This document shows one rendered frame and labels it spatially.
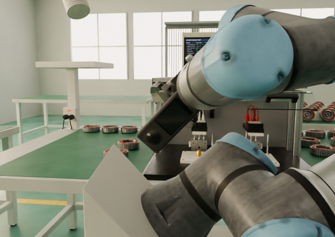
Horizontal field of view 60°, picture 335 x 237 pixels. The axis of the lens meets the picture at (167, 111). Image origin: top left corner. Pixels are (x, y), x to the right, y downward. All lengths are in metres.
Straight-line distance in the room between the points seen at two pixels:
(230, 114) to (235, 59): 1.24
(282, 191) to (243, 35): 0.26
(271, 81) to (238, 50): 0.04
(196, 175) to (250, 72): 0.32
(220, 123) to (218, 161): 0.97
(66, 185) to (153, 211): 0.64
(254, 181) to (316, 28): 0.25
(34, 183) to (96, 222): 0.77
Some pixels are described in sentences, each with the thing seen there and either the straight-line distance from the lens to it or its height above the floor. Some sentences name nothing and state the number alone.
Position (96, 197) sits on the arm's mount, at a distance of 0.45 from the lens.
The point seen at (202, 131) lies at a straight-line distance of 1.29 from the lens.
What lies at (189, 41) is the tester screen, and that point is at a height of 1.28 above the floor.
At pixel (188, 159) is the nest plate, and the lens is 1.22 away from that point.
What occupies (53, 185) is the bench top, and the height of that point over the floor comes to 0.73.
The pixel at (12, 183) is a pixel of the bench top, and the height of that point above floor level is 0.73.
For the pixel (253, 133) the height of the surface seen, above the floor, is 0.88.
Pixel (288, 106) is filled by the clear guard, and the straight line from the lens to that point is 1.12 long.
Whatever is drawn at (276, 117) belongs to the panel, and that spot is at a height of 0.92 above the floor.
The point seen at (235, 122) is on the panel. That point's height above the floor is 0.89.
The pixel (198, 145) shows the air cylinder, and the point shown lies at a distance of 1.38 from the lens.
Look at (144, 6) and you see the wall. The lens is 7.96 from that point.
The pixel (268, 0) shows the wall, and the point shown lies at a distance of 7.99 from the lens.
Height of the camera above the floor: 1.13
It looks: 7 degrees down
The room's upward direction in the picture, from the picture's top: straight up
